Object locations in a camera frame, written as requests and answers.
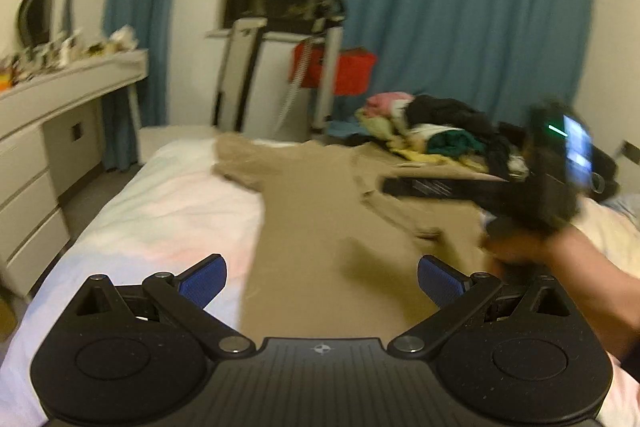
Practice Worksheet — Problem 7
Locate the narrow blue curtain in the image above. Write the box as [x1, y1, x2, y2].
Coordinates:
[102, 0, 195, 174]

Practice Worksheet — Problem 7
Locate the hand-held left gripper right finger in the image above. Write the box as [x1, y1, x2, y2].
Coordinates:
[386, 255, 583, 361]

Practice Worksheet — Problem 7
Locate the tan printed t-shirt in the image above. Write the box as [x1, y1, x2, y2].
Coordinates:
[212, 133, 507, 344]

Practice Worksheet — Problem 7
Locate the person's right forearm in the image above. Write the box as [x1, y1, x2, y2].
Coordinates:
[542, 224, 640, 362]

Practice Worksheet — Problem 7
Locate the person's right hand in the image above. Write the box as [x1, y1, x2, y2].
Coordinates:
[480, 227, 563, 279]

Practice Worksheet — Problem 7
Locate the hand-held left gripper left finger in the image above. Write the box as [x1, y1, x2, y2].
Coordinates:
[65, 254, 257, 361]

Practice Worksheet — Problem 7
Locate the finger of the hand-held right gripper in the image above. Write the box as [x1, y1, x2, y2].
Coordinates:
[381, 175, 502, 208]

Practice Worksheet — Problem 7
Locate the white folded treadmill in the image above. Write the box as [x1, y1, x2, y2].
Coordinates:
[214, 17, 269, 134]

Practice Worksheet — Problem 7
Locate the group of cosmetic bottles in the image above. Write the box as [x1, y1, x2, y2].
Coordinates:
[0, 32, 112, 88]

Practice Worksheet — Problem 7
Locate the wavy black-framed mirror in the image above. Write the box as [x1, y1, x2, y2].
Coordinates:
[16, 0, 77, 48]

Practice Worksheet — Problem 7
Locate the white vanity desk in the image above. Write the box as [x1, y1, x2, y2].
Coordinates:
[0, 49, 151, 299]

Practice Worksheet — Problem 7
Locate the light blue pillow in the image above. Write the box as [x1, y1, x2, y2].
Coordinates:
[606, 194, 640, 229]

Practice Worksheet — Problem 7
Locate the pile of mixed clothes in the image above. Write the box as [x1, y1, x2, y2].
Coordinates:
[354, 92, 532, 182]

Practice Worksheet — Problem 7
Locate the white tissue box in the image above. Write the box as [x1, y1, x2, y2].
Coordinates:
[109, 26, 139, 54]

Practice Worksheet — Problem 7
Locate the garment steamer on stand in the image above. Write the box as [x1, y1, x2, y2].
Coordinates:
[276, 0, 349, 134]

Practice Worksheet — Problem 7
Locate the bed with pastel sheet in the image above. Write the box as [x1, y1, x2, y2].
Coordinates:
[0, 137, 640, 427]

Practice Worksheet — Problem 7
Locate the wide blue curtain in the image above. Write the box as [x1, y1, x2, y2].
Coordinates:
[339, 0, 597, 144]

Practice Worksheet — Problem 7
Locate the black armchair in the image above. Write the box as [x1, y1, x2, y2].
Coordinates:
[590, 147, 622, 202]

